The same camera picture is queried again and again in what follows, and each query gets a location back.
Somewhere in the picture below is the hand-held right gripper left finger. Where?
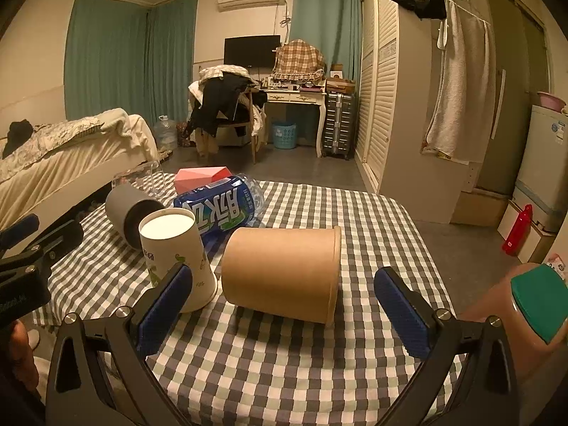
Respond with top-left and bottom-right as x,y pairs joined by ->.
45,263 -> 193,426

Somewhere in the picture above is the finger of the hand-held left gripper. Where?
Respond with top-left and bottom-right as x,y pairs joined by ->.
0,214 -> 40,253
0,220 -> 85,272

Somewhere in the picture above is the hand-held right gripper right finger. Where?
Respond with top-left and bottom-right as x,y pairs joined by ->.
373,267 -> 520,426

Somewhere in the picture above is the brown paper cup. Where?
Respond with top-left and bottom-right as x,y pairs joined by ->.
220,225 -> 343,325

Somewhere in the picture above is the white paper cup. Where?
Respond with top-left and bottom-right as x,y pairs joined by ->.
139,208 -> 219,313

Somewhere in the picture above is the grey cup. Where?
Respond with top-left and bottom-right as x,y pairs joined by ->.
105,185 -> 166,249

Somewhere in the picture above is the clear glass cup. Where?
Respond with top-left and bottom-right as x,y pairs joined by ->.
112,162 -> 168,199

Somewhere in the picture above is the person's left hand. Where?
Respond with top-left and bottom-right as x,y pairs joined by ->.
0,318 -> 42,404

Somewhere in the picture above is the bed with cream bedding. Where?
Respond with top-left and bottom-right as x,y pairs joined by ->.
0,107 -> 161,232

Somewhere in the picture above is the black cloth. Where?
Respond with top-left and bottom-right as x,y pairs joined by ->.
2,119 -> 35,159

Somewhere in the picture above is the brown bottle with green cap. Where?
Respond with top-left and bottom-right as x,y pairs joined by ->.
458,263 -> 568,392

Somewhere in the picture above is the blue label water bottle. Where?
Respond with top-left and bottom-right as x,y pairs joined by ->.
173,173 -> 266,237

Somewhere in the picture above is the checked tablecloth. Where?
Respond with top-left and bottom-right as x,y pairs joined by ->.
31,176 -> 472,426

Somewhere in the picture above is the cardboard box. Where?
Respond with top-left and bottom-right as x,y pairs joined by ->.
451,188 -> 509,227

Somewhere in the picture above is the pink tissue box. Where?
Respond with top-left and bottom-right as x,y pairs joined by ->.
174,165 -> 232,194

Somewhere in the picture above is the red bottle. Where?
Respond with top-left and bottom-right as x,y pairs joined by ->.
502,204 -> 534,256

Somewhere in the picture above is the clear water jug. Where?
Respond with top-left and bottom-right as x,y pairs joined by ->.
154,115 -> 179,152

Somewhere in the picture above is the white storage box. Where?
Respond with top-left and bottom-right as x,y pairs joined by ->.
496,199 -> 556,263

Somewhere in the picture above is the wide teal curtain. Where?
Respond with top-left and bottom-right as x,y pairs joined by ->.
64,0 -> 199,121

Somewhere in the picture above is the wooden chair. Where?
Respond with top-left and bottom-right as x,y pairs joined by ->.
189,86 -> 268,165

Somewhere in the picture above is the silver suitcase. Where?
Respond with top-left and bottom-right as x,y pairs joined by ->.
321,91 -> 357,161

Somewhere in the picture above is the white louvred wardrobe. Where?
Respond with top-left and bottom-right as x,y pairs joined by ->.
354,0 -> 472,225

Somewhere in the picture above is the white refrigerator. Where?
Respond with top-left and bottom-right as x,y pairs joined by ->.
512,104 -> 568,234

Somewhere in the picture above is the blue laundry basket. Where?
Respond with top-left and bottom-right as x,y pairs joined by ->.
272,120 -> 297,150

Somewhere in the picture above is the pile of clothes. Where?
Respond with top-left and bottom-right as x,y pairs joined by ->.
183,65 -> 267,159

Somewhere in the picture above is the brown box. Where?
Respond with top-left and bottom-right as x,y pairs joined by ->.
326,75 -> 357,94

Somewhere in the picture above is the white towel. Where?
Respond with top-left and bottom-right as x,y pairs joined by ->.
423,0 -> 496,161

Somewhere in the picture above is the white desk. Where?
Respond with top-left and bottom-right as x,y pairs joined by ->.
265,88 -> 328,159

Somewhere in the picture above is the grey door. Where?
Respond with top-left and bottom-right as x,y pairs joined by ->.
476,0 -> 552,197

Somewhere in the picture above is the pink basin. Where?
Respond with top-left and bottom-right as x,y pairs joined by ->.
536,91 -> 568,112

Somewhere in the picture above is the black television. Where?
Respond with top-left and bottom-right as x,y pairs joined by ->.
224,34 -> 282,67

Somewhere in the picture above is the plaid blanket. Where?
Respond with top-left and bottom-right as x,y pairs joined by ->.
271,39 -> 327,86

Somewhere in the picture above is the narrow teal curtain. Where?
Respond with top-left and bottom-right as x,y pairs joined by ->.
290,0 -> 367,81

